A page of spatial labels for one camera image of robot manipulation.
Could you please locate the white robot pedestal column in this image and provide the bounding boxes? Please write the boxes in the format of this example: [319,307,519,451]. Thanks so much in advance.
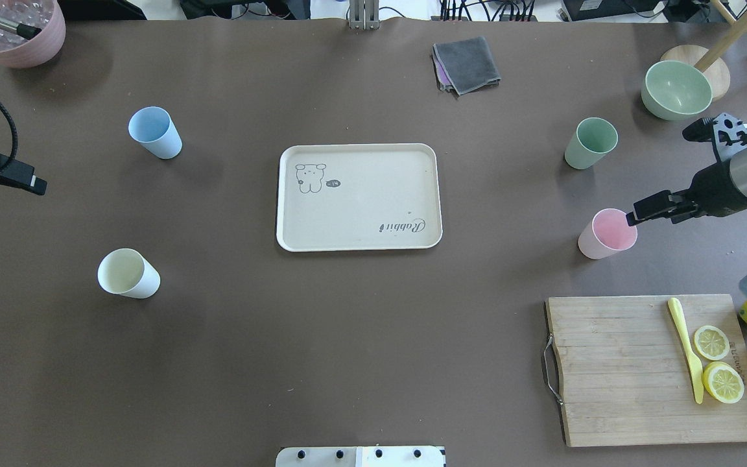
[275,444,447,466]

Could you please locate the lemon slice upper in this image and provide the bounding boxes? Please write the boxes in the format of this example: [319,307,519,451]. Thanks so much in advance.
[693,325,730,361]

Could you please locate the grey folded cloth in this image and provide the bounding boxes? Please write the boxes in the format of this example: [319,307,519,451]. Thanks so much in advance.
[432,36,501,97]

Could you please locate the aluminium frame post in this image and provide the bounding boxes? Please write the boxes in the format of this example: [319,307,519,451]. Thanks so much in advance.
[348,0,380,30]

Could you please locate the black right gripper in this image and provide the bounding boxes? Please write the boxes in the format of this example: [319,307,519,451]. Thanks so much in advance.
[626,162,747,226]

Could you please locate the green bowl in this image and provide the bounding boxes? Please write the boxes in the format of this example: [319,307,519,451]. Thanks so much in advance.
[641,61,713,121]

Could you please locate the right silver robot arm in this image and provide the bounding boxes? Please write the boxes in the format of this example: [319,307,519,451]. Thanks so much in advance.
[626,148,747,226]

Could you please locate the pink cup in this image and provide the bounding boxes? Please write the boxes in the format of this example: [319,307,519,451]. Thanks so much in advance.
[578,209,638,259]

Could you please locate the lemon slice lower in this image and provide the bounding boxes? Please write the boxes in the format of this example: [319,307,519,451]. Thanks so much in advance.
[702,361,745,404]

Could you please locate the wooden cutting board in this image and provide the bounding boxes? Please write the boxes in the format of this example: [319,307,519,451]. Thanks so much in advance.
[545,294,747,448]

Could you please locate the pink bowl with ice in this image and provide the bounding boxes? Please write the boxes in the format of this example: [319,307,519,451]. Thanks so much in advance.
[0,1,66,68]

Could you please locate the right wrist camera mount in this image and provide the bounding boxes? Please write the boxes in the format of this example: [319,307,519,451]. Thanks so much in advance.
[682,113,747,162]

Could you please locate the blue cup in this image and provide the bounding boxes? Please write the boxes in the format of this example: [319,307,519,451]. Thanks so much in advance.
[128,106,183,160]

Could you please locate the yellow plastic knife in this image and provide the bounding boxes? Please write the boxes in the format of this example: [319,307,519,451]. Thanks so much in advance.
[667,296,705,404]

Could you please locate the lemon slice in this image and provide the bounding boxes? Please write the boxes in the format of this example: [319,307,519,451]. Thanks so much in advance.
[693,325,730,361]
[702,361,745,404]

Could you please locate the cream white cup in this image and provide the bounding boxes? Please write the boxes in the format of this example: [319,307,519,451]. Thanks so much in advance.
[97,248,161,299]

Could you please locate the wooden cup tree stand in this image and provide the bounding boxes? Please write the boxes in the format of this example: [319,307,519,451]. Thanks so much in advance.
[661,1,747,102]

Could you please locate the beige rabbit tray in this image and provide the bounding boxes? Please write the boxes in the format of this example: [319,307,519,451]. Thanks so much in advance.
[276,144,444,252]

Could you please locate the green cup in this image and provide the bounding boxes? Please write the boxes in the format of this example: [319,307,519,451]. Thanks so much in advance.
[564,116,619,171]

